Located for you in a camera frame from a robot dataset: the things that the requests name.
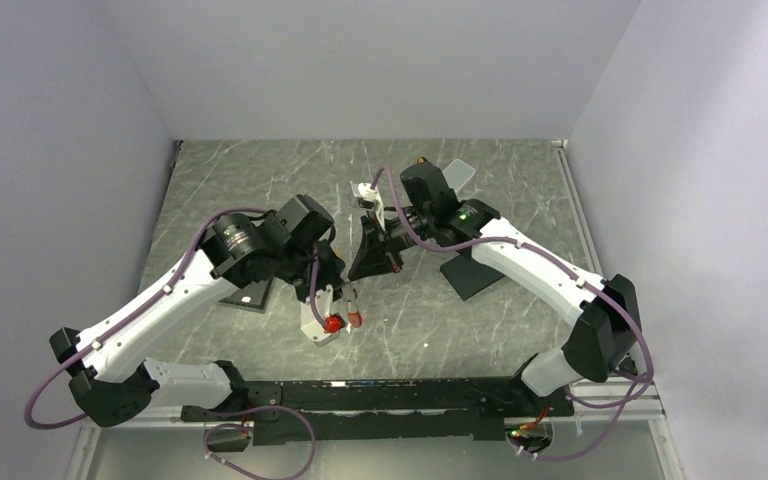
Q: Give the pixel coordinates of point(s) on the aluminium frame rail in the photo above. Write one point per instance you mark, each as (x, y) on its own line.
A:
(118, 412)

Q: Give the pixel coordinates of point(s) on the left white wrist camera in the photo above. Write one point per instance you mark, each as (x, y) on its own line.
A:
(323, 316)

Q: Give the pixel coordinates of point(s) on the black flat rectangular pad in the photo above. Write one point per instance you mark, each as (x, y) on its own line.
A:
(468, 277)

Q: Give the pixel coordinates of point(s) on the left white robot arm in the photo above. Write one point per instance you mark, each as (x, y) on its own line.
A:
(113, 376)

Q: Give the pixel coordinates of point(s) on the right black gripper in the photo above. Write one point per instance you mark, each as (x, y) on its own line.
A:
(378, 253)

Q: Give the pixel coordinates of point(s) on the white square box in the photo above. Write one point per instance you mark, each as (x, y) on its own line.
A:
(458, 174)

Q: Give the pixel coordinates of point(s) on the black box with label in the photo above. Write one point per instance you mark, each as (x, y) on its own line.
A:
(254, 297)

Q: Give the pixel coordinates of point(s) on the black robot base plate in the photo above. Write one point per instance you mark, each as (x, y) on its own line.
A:
(480, 408)

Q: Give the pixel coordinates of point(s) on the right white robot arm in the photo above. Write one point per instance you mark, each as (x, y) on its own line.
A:
(427, 212)

